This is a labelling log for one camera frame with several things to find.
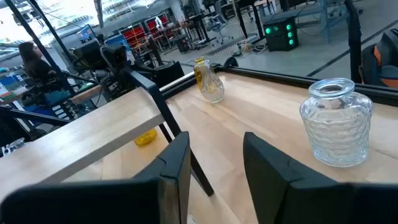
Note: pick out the black aluminium table frame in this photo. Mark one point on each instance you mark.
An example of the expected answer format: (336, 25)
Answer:
(311, 81)

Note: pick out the person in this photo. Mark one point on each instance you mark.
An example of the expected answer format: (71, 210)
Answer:
(34, 65)

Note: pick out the orange and black shop vacuum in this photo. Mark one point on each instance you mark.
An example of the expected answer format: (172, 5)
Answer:
(381, 59)

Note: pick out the clear teardrop ribbed glass vase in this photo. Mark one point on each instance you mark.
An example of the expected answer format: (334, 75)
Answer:
(213, 85)

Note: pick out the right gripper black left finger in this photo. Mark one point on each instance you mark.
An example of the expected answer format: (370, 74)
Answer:
(93, 202)

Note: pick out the clear honeycomb glass jar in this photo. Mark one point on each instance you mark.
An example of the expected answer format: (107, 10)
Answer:
(335, 130)

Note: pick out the red storage bin rack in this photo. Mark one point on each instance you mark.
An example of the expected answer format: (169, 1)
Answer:
(133, 35)
(158, 25)

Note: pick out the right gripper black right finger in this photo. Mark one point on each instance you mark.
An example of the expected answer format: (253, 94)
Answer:
(311, 202)

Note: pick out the computer monitor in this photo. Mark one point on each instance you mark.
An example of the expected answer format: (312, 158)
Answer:
(85, 32)

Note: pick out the black computer tower green lights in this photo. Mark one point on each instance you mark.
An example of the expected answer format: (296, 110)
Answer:
(281, 34)

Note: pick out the yellow glass bottle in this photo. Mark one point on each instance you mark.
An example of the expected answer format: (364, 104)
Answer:
(198, 70)

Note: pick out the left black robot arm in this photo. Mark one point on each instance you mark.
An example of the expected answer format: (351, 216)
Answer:
(115, 56)

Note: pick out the yellow ribbed glass jar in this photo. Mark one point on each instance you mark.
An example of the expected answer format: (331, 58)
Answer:
(145, 137)

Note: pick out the light wooden table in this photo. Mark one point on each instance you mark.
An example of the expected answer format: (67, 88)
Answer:
(77, 140)

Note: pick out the grey office chair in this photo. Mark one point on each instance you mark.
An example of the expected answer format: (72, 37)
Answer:
(217, 23)

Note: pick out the black metal upright post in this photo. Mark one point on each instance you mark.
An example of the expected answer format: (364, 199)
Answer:
(354, 40)
(34, 40)

